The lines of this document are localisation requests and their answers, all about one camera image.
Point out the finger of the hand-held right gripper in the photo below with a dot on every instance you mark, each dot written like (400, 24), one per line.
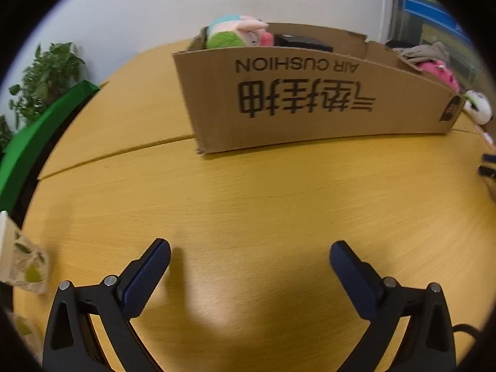
(488, 173)
(489, 158)

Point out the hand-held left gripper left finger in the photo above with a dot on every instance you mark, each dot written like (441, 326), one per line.
(145, 279)

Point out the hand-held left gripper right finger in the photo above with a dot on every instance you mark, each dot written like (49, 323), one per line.
(356, 279)

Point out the brown cardboard box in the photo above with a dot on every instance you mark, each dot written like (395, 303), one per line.
(310, 124)

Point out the white panda plush toy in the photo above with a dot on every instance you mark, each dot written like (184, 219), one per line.
(478, 108)

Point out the bright pink plush toy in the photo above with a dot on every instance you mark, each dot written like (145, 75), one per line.
(438, 71)

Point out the leaf print tissue pack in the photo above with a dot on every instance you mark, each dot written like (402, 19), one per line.
(23, 255)

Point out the grey printed cloth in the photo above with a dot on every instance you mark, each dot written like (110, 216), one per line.
(422, 52)

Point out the blue window banner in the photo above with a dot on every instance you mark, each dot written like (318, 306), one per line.
(426, 9)

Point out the small black box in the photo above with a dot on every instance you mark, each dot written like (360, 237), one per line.
(298, 40)

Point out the green potted plant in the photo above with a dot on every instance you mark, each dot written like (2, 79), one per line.
(46, 73)

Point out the pink pig plush toy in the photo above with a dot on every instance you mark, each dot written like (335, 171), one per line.
(228, 38)

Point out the white window frame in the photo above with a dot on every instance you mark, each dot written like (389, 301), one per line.
(389, 4)

